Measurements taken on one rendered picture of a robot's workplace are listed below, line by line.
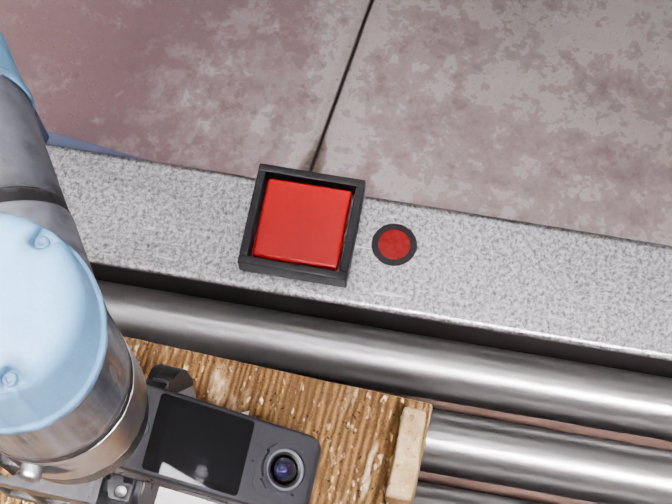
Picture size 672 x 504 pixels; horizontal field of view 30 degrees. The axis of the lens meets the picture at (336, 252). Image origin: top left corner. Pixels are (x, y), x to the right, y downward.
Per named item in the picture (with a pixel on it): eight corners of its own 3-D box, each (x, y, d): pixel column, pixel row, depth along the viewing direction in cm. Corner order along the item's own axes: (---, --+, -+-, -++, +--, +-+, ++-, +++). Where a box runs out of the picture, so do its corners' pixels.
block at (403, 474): (401, 415, 81) (403, 404, 79) (429, 421, 81) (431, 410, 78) (382, 504, 79) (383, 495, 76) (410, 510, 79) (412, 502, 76)
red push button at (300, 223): (269, 184, 90) (268, 176, 88) (352, 198, 89) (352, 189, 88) (252, 261, 87) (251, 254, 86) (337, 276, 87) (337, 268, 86)
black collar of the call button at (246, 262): (261, 172, 90) (259, 162, 88) (365, 189, 89) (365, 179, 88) (238, 270, 87) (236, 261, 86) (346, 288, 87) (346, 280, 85)
